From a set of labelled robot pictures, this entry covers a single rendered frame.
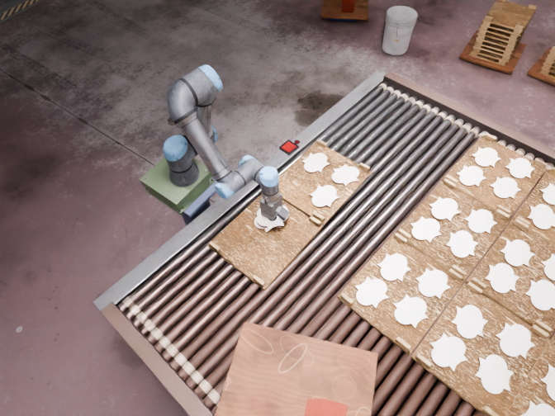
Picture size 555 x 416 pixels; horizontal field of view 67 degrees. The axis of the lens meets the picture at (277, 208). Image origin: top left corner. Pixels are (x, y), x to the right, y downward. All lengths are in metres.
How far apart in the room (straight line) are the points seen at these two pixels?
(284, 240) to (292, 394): 0.68
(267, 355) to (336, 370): 0.25
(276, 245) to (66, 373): 1.63
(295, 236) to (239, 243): 0.25
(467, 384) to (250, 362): 0.79
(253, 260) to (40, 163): 2.60
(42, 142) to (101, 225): 1.17
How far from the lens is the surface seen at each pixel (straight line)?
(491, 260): 2.03
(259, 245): 1.89
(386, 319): 1.77
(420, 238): 1.97
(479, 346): 1.84
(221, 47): 4.74
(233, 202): 2.06
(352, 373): 1.58
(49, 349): 3.08
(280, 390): 1.55
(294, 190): 2.06
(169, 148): 1.99
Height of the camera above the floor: 2.56
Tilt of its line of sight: 54 degrees down
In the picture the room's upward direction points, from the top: 4 degrees counter-clockwise
